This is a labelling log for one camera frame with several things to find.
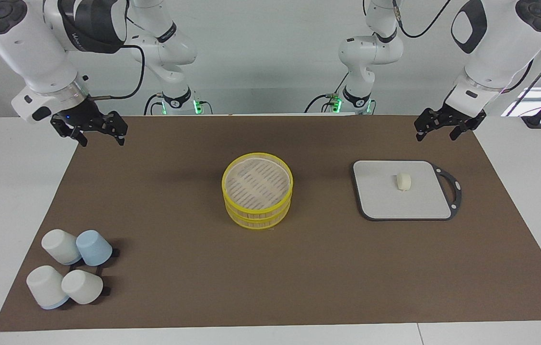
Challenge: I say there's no grey cutting board dark rim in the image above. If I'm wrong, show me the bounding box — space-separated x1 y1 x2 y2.
352 160 462 221

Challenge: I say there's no light blue plastic cup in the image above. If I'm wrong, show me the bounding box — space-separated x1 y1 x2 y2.
76 230 113 266

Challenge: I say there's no black cup holder rack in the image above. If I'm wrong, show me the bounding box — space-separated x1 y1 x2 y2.
62 247 120 310

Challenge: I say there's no large brown table mat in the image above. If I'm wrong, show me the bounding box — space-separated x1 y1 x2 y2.
0 115 541 332

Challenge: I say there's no white cup with blue rim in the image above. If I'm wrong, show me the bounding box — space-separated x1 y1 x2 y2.
26 265 69 310

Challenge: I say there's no black base power cable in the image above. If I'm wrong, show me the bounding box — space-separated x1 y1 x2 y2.
144 92 164 115
305 72 350 114

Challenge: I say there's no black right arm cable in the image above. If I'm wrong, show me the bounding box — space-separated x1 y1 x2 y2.
89 17 146 101

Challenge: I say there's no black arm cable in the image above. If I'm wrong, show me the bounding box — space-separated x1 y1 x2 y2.
392 0 450 39
89 17 146 101

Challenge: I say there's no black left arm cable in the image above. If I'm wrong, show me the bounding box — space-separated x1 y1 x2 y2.
392 0 450 39

